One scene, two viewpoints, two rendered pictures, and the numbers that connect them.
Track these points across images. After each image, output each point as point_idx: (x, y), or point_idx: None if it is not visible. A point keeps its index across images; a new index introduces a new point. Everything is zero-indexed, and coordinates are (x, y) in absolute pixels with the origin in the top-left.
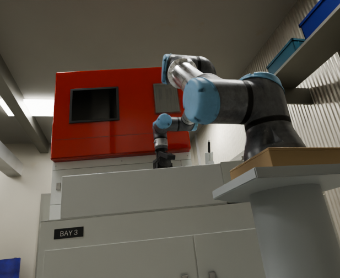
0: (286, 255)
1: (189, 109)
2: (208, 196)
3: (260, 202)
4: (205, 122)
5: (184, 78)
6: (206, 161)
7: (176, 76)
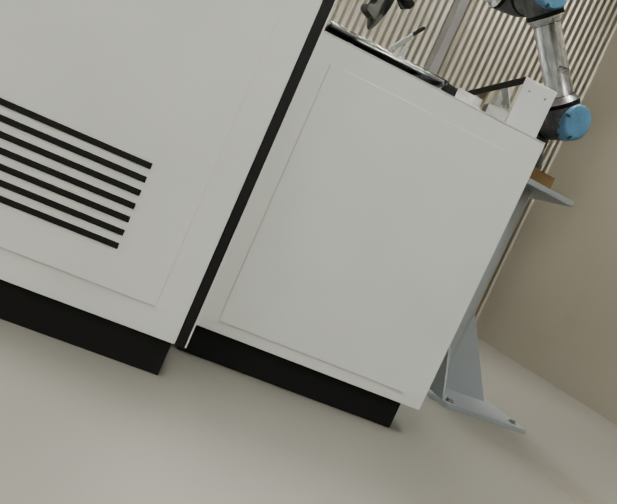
0: (514, 225)
1: (573, 125)
2: None
3: (524, 194)
4: (563, 138)
5: (567, 67)
6: (401, 42)
7: (559, 39)
